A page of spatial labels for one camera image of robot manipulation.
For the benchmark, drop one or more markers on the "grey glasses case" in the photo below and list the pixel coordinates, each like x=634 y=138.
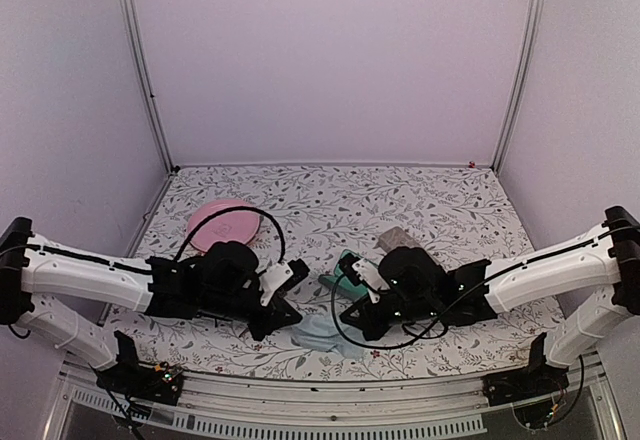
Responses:
x=394 y=238

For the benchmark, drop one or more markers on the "small blue cleaning cloth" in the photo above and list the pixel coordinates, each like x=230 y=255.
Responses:
x=318 y=332

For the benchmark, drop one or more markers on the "pink plate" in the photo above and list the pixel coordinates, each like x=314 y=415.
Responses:
x=239 y=226

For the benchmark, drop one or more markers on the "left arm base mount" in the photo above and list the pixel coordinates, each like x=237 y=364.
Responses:
x=161 y=383

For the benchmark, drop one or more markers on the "right aluminium frame post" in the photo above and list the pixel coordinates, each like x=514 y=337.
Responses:
x=532 y=24

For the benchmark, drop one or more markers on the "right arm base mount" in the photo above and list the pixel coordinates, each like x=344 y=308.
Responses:
x=535 y=379

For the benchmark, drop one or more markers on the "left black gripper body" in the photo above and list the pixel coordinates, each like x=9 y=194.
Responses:
x=257 y=327

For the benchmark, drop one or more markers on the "aluminium frame post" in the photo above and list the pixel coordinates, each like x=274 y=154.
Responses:
x=532 y=24
x=133 y=31

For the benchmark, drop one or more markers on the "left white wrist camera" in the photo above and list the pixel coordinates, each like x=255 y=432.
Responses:
x=280 y=278

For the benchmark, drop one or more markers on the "blue glasses case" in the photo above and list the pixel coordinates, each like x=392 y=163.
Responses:
x=346 y=289

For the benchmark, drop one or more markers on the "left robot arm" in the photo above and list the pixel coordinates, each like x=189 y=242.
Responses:
x=225 y=283

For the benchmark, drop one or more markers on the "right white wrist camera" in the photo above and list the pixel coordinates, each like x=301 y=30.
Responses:
x=361 y=271

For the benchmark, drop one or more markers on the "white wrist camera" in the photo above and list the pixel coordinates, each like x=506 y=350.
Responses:
x=280 y=278
x=361 y=271

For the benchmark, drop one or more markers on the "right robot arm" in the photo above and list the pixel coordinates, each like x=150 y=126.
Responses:
x=408 y=286

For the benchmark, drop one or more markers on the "front aluminium rail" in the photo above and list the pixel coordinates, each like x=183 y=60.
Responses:
x=264 y=391

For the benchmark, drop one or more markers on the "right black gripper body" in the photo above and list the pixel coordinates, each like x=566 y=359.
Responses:
x=410 y=314

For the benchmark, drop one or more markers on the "left aluminium frame post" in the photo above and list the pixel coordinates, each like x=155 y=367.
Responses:
x=133 y=31

